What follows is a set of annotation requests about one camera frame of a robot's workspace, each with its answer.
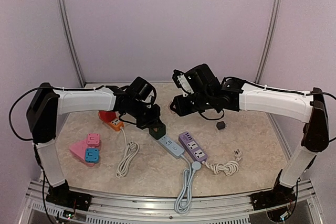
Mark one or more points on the purple power strip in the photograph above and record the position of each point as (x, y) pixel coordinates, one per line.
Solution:
(192, 147)

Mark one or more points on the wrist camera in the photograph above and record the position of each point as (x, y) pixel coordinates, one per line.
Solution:
(197, 79)
(140, 89)

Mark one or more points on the aluminium corner post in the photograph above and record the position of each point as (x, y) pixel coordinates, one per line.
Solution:
(70, 42)
(276, 4)

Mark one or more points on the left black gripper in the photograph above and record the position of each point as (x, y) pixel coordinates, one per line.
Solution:
(154, 120)

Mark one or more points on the pink triangular socket base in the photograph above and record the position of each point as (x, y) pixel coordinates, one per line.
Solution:
(78, 151)

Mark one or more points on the pink square plug adapter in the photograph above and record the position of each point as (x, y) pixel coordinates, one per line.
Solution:
(93, 140)

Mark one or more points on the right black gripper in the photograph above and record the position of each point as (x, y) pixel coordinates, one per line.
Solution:
(185, 104)

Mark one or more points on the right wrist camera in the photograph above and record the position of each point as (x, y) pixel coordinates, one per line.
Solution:
(197, 79)

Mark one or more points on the right aluminium corner post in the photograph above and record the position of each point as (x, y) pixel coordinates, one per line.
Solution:
(276, 4)

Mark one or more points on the aluminium front frame rail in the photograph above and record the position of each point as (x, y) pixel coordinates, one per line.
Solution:
(119, 208)

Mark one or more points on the blue square plug adapter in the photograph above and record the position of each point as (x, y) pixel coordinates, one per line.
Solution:
(92, 155)

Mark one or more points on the dark blue plug charger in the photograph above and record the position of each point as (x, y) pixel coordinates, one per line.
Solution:
(220, 125)

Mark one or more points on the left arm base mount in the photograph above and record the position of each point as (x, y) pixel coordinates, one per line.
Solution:
(62, 196)

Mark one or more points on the light blue power strip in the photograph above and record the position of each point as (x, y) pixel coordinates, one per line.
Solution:
(171, 146)

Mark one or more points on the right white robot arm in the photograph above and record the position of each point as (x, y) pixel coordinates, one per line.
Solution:
(240, 95)

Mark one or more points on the red cube plug adapter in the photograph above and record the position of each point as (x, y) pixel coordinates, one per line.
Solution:
(107, 116)

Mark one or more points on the left aluminium corner post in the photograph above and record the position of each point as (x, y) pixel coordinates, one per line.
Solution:
(70, 42)

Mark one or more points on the dark green cube adapter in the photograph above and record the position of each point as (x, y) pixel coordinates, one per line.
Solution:
(157, 131)

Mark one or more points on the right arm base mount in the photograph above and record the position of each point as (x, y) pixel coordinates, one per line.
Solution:
(277, 196)

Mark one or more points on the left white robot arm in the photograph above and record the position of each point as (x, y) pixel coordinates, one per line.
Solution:
(49, 102)

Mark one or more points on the orange power strip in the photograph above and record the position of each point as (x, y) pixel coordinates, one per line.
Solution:
(116, 124)

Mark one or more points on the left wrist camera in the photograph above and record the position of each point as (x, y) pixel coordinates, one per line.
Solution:
(140, 89)

